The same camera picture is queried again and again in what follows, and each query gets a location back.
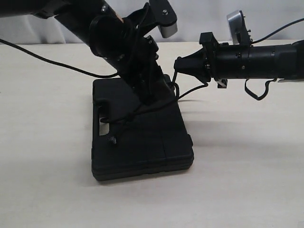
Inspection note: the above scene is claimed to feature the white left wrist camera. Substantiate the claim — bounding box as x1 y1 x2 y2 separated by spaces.
123 0 178 38

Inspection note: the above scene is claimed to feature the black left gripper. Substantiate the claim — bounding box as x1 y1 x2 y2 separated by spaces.
89 16 174 105

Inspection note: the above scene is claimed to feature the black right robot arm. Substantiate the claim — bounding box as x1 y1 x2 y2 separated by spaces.
174 32 304 88

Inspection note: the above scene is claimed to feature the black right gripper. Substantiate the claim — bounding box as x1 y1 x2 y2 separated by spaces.
173 32 251 83

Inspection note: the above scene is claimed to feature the black rope with loop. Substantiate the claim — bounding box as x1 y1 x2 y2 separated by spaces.
99 70 209 145

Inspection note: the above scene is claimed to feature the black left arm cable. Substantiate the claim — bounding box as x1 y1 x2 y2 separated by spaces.
0 39 119 78

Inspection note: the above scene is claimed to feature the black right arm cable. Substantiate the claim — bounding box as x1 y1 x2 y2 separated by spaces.
244 19 304 102

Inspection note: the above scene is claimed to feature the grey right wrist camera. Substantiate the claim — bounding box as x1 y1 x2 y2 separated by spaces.
227 10 252 46

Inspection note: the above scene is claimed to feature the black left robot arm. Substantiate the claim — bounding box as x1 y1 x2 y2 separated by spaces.
0 0 177 105

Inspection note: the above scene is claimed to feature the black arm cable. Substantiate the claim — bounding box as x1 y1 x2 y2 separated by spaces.
0 39 119 78
244 19 304 102

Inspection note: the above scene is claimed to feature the black plastic carrying case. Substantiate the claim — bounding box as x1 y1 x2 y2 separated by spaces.
91 78 194 181

